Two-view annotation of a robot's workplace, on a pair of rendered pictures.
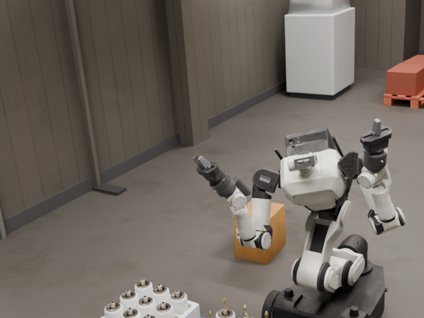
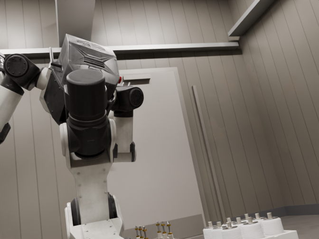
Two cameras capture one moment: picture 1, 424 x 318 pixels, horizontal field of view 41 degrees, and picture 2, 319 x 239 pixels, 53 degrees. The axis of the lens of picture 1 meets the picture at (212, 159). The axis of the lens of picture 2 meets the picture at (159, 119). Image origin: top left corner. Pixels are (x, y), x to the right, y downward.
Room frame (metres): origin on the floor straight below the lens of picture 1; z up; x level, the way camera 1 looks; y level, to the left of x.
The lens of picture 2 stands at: (3.34, -1.25, 0.42)
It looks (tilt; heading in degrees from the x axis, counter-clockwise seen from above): 15 degrees up; 127
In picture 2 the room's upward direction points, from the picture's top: 11 degrees counter-clockwise
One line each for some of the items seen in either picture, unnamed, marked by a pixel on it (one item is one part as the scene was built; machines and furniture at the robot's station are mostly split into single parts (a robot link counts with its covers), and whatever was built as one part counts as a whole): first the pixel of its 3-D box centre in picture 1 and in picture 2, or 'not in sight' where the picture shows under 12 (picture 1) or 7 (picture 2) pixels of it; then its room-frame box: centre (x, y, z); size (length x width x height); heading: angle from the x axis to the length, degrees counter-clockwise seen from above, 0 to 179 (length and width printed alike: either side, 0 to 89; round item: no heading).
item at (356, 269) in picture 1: (341, 267); not in sight; (2.63, -0.64, 0.28); 0.21 x 0.20 x 0.13; 145
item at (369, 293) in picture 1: (338, 284); not in sight; (2.60, -0.62, 0.19); 0.64 x 0.52 x 0.33; 145
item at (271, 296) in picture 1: (274, 309); not in sight; (2.55, -0.27, 0.10); 0.20 x 0.05 x 0.20; 145
